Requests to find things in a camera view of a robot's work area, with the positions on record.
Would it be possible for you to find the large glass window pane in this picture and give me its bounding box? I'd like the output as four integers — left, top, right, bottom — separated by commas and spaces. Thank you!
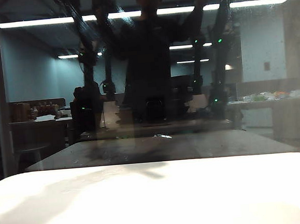
0, 0, 300, 182

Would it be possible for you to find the grey round stool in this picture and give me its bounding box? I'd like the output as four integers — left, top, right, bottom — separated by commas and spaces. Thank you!
13, 142, 53, 173

